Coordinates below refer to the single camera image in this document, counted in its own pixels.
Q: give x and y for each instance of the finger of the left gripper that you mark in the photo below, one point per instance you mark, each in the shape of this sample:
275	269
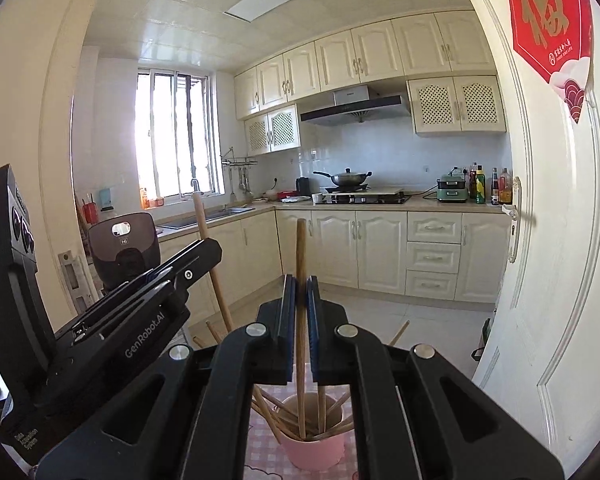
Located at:
137	320
195	255

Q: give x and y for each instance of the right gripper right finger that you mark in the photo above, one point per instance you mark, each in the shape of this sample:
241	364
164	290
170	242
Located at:
415	415

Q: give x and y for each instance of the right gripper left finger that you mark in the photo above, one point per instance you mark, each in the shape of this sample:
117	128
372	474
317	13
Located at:
187	415

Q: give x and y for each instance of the lower kitchen cabinets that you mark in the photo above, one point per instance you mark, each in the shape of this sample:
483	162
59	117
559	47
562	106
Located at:
444	259

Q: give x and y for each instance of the kitchen cabinets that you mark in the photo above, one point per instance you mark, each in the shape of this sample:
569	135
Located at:
443	58
444	259

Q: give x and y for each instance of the upper kitchen cabinets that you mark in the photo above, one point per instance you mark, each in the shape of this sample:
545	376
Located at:
443	58

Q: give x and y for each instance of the door latch plate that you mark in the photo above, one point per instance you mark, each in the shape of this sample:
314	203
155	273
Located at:
75	276

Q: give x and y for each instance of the sink faucet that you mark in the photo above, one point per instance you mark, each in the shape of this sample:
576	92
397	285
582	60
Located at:
196	187

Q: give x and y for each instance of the pink checkered tablecloth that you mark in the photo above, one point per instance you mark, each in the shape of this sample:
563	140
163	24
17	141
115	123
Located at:
268	457

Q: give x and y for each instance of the pink cylindrical utensil holder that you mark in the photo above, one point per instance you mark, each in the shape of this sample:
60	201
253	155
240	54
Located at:
322	448

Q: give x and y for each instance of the window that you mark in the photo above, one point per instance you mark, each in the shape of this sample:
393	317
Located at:
175	137

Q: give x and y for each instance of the white door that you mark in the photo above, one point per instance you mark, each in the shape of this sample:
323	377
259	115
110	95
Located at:
542	359

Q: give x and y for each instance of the black kettle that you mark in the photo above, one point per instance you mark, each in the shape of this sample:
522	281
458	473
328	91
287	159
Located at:
303	186

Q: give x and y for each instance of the gas stove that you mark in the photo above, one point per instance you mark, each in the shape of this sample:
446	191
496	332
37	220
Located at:
373	196

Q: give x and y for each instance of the black wok with lid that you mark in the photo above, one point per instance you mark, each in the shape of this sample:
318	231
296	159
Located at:
347	178

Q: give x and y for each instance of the green electric cooker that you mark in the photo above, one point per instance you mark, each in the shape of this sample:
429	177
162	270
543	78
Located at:
452	187

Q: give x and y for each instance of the range hood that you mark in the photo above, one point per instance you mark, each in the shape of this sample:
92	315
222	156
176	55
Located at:
355	105

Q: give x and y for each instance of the dark sauce bottle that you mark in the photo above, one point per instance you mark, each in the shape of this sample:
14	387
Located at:
495	191

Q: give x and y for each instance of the green bottle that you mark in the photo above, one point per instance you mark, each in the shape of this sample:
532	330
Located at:
480	185

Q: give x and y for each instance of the orange oil bottle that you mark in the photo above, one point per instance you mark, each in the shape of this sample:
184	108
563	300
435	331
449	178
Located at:
505	187

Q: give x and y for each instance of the red fu door decoration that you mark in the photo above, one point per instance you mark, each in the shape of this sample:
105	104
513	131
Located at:
555	38

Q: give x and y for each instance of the wall utensil rack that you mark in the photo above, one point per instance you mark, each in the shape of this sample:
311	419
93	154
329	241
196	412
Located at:
238	175

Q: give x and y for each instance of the door handle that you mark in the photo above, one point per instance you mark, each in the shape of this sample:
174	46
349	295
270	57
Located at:
515	219

